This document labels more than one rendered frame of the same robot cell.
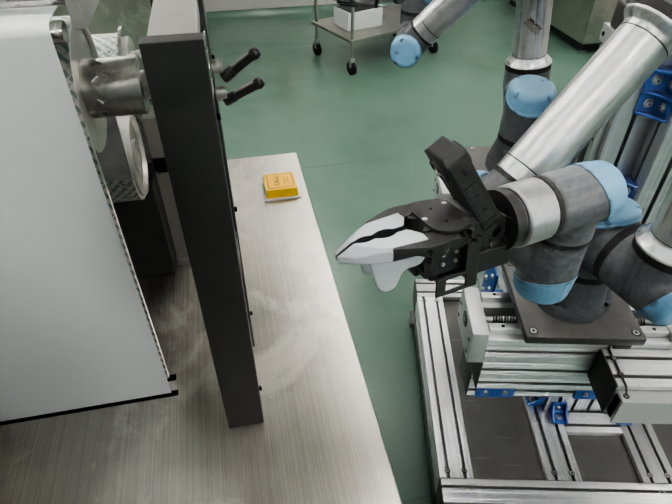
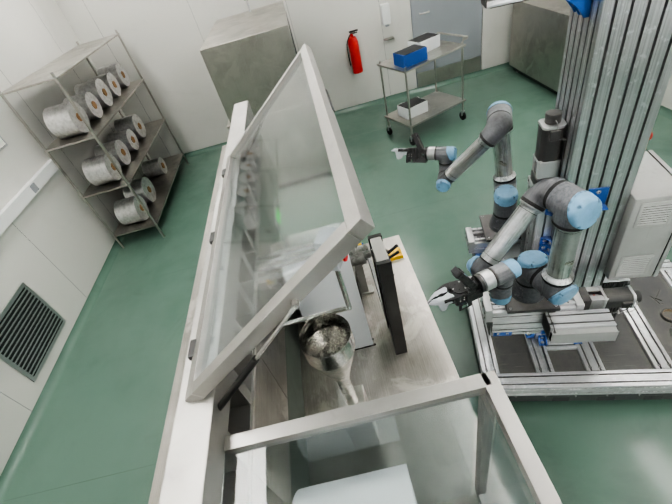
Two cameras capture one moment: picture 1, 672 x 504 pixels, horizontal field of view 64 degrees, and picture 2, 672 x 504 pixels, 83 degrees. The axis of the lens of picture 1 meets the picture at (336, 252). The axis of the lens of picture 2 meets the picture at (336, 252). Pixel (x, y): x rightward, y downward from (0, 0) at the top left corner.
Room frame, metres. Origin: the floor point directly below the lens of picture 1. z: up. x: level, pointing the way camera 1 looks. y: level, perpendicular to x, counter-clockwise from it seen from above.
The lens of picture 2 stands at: (-0.49, 0.03, 2.33)
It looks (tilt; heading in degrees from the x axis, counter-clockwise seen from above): 41 degrees down; 15
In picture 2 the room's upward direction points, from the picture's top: 17 degrees counter-clockwise
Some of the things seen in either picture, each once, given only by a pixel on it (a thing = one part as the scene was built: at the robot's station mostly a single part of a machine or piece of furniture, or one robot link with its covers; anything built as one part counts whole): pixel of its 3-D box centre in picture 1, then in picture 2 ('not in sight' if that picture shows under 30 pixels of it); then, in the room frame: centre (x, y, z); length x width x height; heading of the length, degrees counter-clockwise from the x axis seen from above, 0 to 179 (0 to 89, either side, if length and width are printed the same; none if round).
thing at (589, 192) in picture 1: (571, 199); (503, 272); (0.53, -0.28, 1.21); 0.11 x 0.08 x 0.09; 114
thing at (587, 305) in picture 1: (576, 277); (528, 284); (0.76, -0.47, 0.87); 0.15 x 0.15 x 0.10
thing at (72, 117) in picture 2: not in sight; (119, 137); (3.58, 3.26, 0.92); 1.83 x 0.53 x 1.85; 12
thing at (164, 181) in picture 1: (181, 190); (362, 269); (0.79, 0.27, 1.05); 0.06 x 0.05 x 0.31; 102
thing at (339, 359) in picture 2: not in sight; (327, 340); (0.09, 0.28, 1.50); 0.14 x 0.14 x 0.06
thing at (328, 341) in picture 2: not in sight; (350, 397); (0.09, 0.28, 1.18); 0.14 x 0.14 x 0.57
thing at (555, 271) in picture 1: (540, 252); (498, 287); (0.55, -0.28, 1.12); 0.11 x 0.08 x 0.11; 24
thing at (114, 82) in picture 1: (116, 86); (355, 257); (0.58, 0.25, 1.33); 0.06 x 0.06 x 0.06; 12
